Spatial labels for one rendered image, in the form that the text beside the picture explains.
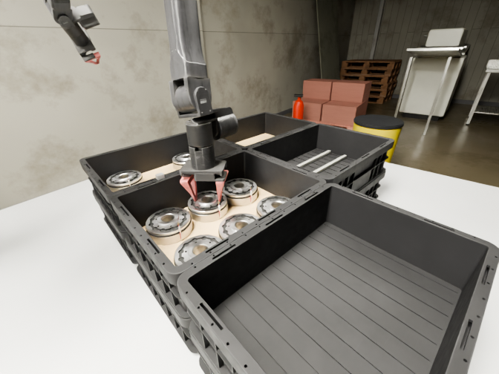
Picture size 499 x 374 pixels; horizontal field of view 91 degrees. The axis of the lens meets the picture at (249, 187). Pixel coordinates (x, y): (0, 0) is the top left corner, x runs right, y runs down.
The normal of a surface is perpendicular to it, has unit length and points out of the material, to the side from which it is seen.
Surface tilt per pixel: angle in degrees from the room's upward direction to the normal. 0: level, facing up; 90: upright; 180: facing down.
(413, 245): 90
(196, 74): 79
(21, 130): 90
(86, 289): 0
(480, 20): 90
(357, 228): 90
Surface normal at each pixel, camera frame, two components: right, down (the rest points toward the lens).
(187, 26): 0.71, 0.15
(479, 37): -0.64, 0.40
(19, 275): -0.03, -0.87
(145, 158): 0.68, 0.35
